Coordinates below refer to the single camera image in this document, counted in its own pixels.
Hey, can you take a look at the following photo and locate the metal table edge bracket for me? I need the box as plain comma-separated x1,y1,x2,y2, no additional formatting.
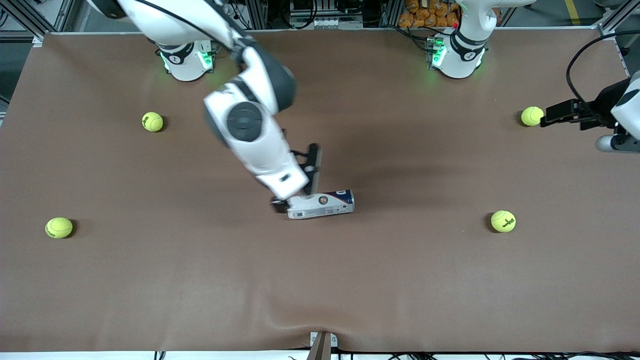
309,331,339,360

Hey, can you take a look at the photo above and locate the yellow tennis ball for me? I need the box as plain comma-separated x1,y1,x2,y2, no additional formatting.
45,217,74,239
141,111,164,133
490,210,517,233
521,106,545,127

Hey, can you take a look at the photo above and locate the white blue tennis ball can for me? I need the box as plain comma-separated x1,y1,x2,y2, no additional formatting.
287,189,355,220

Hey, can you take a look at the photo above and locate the gray control box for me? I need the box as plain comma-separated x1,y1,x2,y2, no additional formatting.
289,0,365,29

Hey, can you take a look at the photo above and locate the orange items pile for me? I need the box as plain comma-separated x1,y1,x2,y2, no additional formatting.
398,0,462,29

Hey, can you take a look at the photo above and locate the aluminium frame post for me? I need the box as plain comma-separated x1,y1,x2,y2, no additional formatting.
248,0,269,30
380,0,405,27

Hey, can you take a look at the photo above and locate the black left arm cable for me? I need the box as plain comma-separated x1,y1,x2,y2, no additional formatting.
566,30,640,119

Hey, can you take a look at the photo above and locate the brown table mat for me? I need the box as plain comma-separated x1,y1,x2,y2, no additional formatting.
0,27,640,354

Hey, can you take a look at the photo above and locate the aluminium corner frame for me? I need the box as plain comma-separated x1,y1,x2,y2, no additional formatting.
0,0,76,40
598,0,640,40

